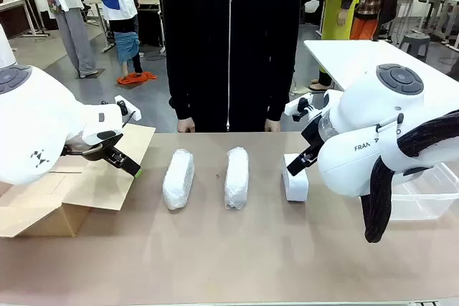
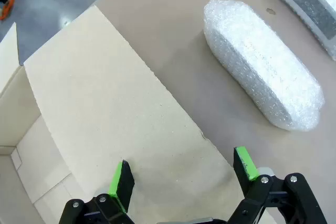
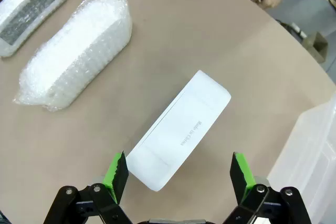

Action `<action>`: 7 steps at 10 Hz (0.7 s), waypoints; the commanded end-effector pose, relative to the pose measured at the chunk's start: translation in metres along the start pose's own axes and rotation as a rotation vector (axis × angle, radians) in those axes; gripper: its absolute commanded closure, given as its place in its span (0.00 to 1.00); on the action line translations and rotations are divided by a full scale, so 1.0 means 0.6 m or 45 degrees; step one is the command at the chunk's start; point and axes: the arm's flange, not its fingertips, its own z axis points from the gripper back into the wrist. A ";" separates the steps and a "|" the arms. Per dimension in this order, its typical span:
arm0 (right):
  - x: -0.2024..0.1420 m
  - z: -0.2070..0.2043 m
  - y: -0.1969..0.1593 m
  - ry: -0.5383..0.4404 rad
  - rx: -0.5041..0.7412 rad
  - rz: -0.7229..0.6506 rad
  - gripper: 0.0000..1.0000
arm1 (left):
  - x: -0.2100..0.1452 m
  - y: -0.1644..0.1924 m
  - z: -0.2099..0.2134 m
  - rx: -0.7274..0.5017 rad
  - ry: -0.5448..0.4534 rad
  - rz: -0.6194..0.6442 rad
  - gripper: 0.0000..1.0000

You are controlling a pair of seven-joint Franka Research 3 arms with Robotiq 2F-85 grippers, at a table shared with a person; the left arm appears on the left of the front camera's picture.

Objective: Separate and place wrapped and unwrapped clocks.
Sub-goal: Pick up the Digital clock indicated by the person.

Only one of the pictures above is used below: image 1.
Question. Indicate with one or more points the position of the open cardboard box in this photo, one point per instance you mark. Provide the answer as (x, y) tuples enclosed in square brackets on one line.
[(89, 191)]

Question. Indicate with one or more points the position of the mannequin plaid shirt orange trousers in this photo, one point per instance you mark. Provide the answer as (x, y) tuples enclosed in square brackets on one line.
[(367, 12)]

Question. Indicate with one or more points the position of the clear plastic bin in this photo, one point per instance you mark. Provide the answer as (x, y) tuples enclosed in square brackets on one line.
[(423, 198)]

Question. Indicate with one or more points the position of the person's right hand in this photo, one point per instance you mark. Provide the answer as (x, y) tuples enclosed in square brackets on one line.
[(185, 125)]

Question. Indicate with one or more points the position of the mannequin white shirt grey trousers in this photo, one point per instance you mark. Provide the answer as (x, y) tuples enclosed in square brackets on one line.
[(71, 15)]

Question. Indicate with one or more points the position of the bubble-wrapped clock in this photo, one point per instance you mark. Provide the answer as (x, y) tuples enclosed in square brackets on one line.
[(236, 177), (178, 180)]

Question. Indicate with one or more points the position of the person in black hoodie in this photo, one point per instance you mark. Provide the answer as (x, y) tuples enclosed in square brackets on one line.
[(229, 51)]

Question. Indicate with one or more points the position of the white table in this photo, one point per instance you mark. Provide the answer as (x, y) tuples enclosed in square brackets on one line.
[(344, 58)]

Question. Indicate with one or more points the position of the white rectangular box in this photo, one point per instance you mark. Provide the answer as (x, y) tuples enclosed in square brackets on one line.
[(297, 187)]

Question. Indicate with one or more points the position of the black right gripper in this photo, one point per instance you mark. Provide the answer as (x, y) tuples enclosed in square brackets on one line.
[(315, 134)]

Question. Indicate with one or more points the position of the grey stool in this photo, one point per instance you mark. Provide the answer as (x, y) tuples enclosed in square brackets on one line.
[(414, 42)]

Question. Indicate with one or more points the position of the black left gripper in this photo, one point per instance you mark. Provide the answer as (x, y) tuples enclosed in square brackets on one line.
[(104, 152)]

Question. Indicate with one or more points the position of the orange cloth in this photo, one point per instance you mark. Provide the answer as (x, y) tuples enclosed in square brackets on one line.
[(136, 78)]

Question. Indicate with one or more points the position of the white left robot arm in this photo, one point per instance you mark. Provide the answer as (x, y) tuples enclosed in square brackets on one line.
[(36, 112)]

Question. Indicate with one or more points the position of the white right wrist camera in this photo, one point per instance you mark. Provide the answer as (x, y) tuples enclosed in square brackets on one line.
[(297, 103)]

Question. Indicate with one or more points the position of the person's left hand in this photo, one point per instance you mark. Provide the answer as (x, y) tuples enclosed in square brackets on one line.
[(272, 126)]

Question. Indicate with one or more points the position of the person in yellow apron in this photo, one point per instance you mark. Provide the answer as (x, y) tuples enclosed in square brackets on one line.
[(337, 15)]

